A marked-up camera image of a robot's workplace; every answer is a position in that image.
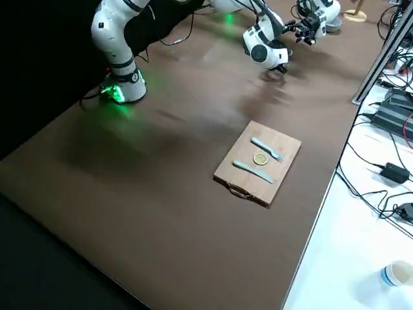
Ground paper cup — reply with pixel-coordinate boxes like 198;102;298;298
379;260;413;290

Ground pale green plastic fork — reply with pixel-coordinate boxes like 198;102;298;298
250;137;285;161

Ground black base cable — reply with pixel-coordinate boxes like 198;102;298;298
79;87;107;110

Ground aluminium frame post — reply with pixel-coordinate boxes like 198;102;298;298
353;19;413;104

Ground black electronics box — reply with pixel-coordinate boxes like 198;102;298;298
370;87;413;143

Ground pale green plastic knife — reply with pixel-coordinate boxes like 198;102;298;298
232;160;274;184

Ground wooden mug stand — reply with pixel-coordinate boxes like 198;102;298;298
341;0;368;23

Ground wooden cutting board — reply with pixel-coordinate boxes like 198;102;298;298
212;121;303;209

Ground black power brick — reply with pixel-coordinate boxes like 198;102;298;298
379;162;410;184

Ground white bowl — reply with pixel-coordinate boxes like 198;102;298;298
325;17;343;34

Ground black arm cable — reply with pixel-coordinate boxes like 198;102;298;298
159;9;196;47

